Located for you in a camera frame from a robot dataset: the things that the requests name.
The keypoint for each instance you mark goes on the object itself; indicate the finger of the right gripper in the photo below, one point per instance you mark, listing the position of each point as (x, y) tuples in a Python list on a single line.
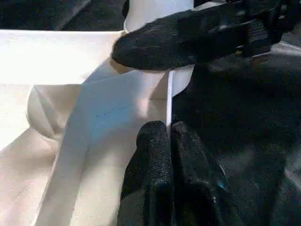
[(176, 42), (125, 7)]

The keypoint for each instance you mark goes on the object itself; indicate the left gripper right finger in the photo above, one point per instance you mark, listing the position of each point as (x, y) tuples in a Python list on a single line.
[(197, 188)]

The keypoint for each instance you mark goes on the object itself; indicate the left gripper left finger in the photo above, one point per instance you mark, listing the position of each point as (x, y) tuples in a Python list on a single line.
[(150, 169)]

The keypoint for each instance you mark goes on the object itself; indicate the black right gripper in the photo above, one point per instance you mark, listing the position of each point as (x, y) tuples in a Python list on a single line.
[(270, 18)]

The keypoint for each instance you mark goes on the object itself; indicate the white plastic table leg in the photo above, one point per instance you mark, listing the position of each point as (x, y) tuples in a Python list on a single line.
[(160, 11)]

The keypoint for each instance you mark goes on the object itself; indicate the white plastic table top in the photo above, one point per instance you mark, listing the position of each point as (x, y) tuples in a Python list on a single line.
[(47, 58)]

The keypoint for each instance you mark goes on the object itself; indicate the black glossy mat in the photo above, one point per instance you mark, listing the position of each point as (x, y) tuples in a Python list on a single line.
[(247, 117)]

